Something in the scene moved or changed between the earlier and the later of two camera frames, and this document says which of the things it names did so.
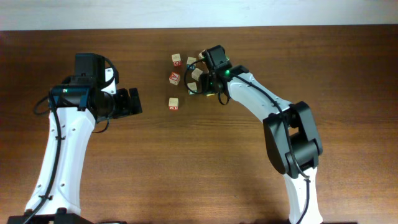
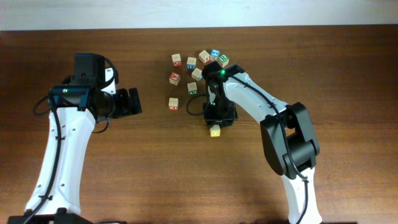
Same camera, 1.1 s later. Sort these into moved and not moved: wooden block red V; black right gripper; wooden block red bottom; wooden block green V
Moved: black right gripper
Not moved: wooden block red bottom; wooden block green V; wooden block red V
